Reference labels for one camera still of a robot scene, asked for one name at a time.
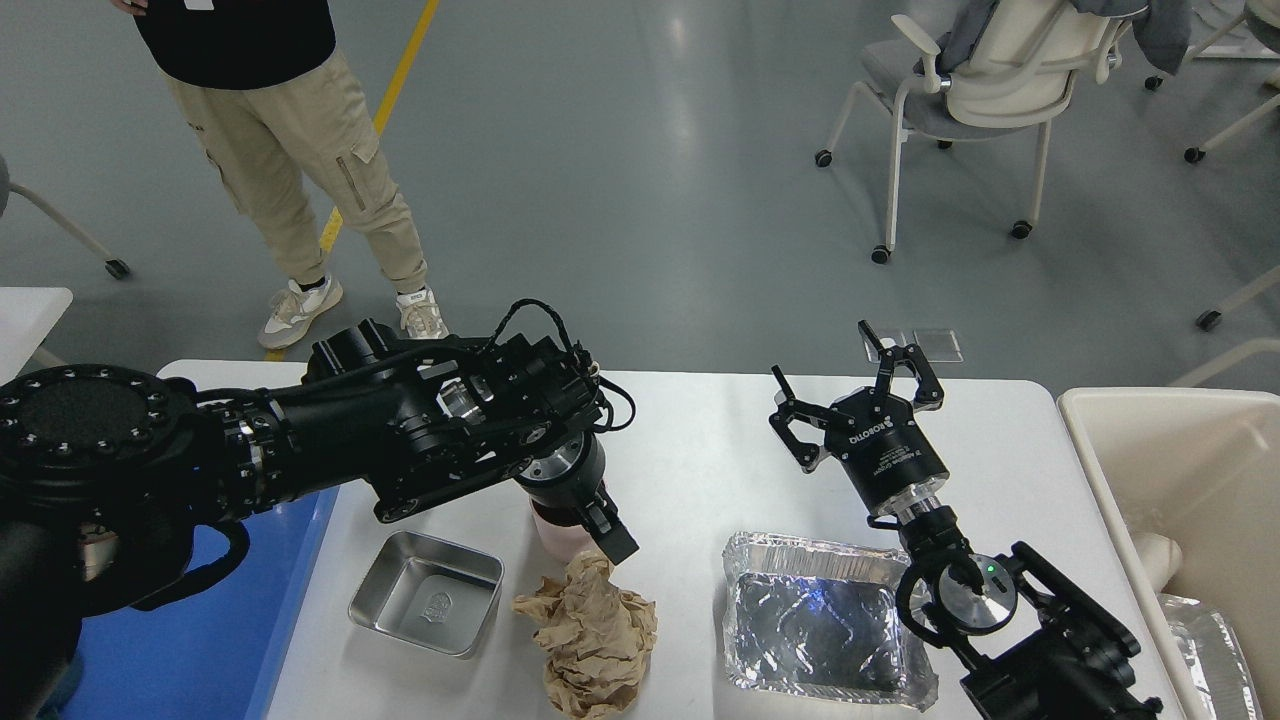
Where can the aluminium foil container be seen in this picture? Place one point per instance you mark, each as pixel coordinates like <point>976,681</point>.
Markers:
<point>819,619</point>

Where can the blue plastic tray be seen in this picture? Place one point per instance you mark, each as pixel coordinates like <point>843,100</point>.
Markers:
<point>215,655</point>

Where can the white side table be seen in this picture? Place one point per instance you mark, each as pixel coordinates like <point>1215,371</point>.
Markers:
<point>27,316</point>

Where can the beige plastic bin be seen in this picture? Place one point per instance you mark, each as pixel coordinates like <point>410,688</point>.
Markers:
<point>1199,467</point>

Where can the chair base at left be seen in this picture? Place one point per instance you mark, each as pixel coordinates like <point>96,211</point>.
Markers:
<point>114,265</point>

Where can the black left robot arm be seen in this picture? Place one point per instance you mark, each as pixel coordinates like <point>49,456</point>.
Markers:
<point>121,489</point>

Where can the white office chair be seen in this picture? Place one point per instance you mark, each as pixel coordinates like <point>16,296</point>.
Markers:
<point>1021,74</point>

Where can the clear floor socket cover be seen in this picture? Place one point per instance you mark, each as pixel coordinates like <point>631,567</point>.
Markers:
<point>939,345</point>

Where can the grey jacket on chair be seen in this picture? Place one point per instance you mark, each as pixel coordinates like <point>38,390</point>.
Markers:
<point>1161,29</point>

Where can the person in beige trousers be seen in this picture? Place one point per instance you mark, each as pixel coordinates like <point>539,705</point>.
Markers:
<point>273,103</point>

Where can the crumpled brown paper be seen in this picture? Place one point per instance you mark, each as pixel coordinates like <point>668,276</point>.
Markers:
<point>598,638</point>

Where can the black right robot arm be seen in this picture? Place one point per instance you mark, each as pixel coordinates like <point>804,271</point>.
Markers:
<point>1034,645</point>

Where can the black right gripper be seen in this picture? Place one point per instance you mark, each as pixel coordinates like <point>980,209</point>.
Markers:
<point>885,450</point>

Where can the square steel tray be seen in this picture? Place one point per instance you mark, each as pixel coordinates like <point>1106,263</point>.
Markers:
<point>429,592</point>

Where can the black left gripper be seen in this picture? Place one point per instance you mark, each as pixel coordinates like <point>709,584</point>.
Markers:
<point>566,490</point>

